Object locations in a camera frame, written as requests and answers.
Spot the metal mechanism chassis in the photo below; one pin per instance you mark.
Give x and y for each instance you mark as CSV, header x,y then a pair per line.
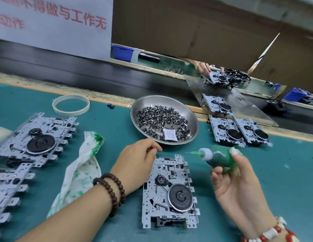
x,y
8,191
169,191
38,141

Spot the round metal bowl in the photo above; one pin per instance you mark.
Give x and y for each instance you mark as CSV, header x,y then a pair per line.
x,y
156,100

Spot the person's right hand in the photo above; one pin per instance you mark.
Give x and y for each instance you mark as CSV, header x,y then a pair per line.
x,y
237,191

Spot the blue plastic bin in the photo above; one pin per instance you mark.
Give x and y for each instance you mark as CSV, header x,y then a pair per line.
x,y
295,94
122,51

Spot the black conveyor belt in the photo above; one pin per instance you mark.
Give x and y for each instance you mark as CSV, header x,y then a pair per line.
x,y
60,65

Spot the black flat box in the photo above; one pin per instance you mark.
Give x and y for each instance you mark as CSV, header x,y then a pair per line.
x,y
149,58

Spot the person's left forearm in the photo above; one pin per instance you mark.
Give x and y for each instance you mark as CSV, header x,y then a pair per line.
x,y
71,219

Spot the white paper sign red text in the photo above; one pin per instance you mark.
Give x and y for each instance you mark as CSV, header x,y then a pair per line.
x,y
55,20

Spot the white blue power strip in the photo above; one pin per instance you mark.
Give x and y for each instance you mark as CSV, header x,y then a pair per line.
x,y
0,134

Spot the brown cardboard panel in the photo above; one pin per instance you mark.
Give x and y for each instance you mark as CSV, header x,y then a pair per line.
x,y
197,32

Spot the small blue cap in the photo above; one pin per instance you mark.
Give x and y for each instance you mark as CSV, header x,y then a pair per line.
x,y
110,105

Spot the finished mechanisms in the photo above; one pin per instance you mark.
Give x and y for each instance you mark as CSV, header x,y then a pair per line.
x,y
232,133

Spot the green glue squeeze bottle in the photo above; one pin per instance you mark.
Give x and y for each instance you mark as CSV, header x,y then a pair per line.
x,y
219,156

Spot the person's left hand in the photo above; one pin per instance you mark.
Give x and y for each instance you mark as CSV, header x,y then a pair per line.
x,y
136,161

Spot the pile of small metal parts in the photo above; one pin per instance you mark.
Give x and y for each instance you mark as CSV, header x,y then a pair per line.
x,y
161,121

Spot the white green-stained cloth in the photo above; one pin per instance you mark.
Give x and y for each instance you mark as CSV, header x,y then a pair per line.
x,y
78,171

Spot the clear plastic sheet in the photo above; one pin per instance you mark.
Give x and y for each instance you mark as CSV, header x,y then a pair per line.
x,y
245,100

